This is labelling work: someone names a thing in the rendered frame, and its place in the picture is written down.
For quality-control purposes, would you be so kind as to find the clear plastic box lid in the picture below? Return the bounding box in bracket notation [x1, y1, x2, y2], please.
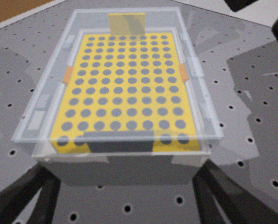
[11, 7, 224, 186]

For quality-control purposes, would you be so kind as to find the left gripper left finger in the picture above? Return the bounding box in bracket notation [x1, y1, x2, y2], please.
[0, 163, 61, 224]

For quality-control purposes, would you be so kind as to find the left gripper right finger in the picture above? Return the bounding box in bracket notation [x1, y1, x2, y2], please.
[192, 158, 278, 224]

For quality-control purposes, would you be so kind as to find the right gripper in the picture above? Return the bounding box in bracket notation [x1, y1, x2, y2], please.
[224, 0, 278, 41]

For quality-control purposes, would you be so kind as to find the grey perforated base plate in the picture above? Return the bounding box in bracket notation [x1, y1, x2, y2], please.
[0, 0, 278, 224]

